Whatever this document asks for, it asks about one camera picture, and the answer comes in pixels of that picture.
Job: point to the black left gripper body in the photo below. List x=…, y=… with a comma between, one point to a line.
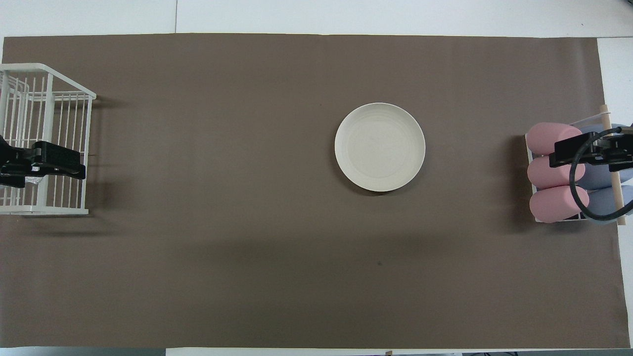
x=15, y=165

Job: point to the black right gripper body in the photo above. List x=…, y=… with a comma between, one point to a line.
x=618, y=155

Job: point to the cream round plate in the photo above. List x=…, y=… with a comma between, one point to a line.
x=380, y=147

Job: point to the blue plastic cup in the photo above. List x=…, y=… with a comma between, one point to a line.
x=606, y=200
x=593, y=130
x=596, y=178

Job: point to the white cup rack wooden rod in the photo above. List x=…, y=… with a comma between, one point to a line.
x=615, y=193

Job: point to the pink plastic cup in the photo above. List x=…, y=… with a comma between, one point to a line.
x=544, y=173
x=554, y=205
x=539, y=138

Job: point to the brown table mat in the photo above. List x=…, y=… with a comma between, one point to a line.
x=222, y=123

